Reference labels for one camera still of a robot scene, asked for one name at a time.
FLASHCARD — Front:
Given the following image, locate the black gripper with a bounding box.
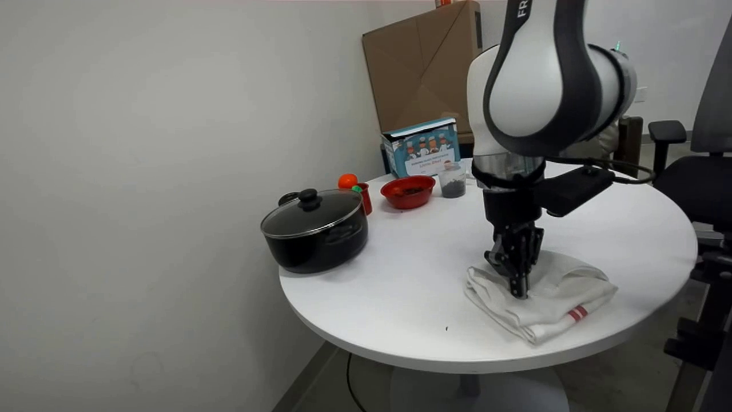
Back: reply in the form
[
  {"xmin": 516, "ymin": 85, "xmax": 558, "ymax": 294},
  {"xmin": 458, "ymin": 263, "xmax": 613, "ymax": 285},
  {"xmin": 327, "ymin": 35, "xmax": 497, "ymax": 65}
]
[{"xmin": 481, "ymin": 183, "xmax": 546, "ymax": 300}]

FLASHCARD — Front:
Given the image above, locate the white towel with red stripes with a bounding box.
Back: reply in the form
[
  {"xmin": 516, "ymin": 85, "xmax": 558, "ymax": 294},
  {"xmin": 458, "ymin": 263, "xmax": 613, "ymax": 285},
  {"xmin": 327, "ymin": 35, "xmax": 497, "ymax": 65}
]
[{"xmin": 460, "ymin": 249, "xmax": 620, "ymax": 347}]

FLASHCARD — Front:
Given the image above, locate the red bowl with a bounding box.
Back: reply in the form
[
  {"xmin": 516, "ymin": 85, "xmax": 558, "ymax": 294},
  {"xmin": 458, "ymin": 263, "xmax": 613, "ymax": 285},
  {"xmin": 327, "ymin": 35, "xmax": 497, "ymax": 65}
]
[{"xmin": 380, "ymin": 174, "xmax": 438, "ymax": 213}]

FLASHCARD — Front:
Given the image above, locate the blue printed box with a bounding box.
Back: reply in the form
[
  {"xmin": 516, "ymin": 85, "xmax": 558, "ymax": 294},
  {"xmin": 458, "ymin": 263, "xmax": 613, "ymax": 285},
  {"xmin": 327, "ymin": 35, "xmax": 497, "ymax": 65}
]
[{"xmin": 382, "ymin": 114, "xmax": 462, "ymax": 181}]

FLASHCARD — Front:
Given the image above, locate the red mug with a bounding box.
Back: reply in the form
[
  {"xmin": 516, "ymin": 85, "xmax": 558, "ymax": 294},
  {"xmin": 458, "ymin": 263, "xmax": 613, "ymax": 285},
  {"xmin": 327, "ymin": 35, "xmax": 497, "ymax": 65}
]
[{"xmin": 351, "ymin": 181, "xmax": 374, "ymax": 218}]

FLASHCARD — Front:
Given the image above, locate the dark brown chair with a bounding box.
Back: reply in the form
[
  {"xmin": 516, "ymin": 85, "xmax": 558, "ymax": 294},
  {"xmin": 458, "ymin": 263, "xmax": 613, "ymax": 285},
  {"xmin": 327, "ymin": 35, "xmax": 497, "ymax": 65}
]
[{"xmin": 611, "ymin": 114, "xmax": 645, "ymax": 179}]

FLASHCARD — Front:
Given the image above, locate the black cooking pot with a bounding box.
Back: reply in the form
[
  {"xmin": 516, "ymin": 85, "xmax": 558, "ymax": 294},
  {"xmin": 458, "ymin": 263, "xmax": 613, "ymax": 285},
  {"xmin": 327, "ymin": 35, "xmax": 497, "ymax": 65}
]
[{"xmin": 260, "ymin": 204, "xmax": 371, "ymax": 277}]

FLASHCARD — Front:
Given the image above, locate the black office chair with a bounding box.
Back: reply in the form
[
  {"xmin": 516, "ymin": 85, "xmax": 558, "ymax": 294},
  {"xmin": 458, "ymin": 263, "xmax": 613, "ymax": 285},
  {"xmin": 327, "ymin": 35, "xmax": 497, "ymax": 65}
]
[{"xmin": 646, "ymin": 13, "xmax": 732, "ymax": 223}]

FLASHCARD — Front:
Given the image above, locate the glass pot lid black knob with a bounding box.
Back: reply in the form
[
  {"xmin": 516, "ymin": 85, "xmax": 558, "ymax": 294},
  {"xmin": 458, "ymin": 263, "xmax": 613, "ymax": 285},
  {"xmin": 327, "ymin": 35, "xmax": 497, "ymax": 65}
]
[{"xmin": 259, "ymin": 188, "xmax": 366, "ymax": 239}]

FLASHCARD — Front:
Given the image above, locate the large brown cardboard sheet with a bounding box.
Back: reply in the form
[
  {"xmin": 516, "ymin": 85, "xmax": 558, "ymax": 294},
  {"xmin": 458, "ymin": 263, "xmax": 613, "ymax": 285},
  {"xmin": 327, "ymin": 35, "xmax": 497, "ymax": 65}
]
[{"xmin": 359, "ymin": 0, "xmax": 490, "ymax": 144}]

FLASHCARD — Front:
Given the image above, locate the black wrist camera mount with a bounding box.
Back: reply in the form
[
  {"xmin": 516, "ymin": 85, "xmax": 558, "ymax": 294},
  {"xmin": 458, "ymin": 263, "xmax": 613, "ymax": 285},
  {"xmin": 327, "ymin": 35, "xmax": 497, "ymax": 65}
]
[{"xmin": 542, "ymin": 164, "xmax": 618, "ymax": 219}]

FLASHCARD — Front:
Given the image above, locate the white table pedestal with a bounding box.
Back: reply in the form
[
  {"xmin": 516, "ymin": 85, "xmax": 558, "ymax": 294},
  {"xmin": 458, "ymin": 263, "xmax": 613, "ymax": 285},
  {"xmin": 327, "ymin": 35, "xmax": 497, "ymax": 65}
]
[{"xmin": 386, "ymin": 363, "xmax": 572, "ymax": 412}]

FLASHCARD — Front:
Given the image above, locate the black floor cable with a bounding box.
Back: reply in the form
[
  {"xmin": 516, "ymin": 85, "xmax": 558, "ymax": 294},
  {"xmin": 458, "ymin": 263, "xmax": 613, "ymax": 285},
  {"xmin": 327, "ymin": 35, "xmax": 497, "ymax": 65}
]
[{"xmin": 346, "ymin": 350, "xmax": 371, "ymax": 412}]

